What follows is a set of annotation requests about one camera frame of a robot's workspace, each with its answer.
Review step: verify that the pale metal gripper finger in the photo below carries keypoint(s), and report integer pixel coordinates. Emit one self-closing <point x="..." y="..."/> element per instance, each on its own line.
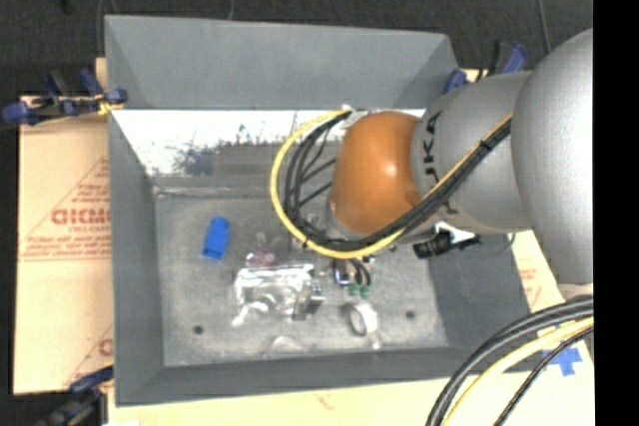
<point x="305" y="306"/>
<point x="314" y="287"/>

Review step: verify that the clear flat glass thing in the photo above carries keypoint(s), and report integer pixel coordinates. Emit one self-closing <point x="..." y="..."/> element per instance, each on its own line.
<point x="287" y="344"/>

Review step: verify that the clear purple small thing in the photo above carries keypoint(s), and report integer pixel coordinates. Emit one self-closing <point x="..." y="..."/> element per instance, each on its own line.
<point x="263" y="258"/>

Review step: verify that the grey metal bin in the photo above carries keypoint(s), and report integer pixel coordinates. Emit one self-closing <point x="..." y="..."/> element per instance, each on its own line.
<point x="199" y="294"/>

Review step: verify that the blue plastic block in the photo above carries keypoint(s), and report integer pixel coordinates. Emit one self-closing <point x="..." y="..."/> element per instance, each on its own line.
<point x="215" y="239"/>

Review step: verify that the brown cardboard board, red print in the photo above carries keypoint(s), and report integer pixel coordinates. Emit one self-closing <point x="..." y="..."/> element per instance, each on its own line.
<point x="60" y="274"/>

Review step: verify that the black cylinder on white bracket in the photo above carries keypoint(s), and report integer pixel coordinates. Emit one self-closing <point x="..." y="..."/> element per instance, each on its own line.
<point x="435" y="245"/>

